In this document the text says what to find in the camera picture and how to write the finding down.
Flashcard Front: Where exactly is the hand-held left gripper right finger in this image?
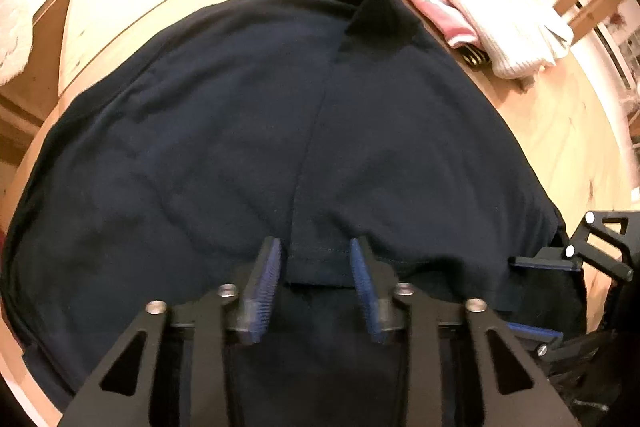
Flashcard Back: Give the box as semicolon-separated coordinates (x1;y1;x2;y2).
349;237;577;427

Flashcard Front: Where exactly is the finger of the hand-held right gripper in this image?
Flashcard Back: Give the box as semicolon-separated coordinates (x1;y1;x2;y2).
504;321;603;364
508;210;634;284

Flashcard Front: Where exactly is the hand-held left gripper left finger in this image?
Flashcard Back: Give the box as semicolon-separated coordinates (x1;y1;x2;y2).
62;236;284;427

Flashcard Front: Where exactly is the navy blue sweatshirt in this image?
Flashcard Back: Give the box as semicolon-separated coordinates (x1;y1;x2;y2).
0;0;589;427

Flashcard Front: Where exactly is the yellow black striped garment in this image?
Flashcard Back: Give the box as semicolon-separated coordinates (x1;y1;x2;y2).
459;44;494;68

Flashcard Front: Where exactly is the wooden cabinet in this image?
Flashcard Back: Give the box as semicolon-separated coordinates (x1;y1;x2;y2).
0;0;79;168

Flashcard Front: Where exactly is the white lace cloth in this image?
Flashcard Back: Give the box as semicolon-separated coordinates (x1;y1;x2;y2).
0;0;39;86

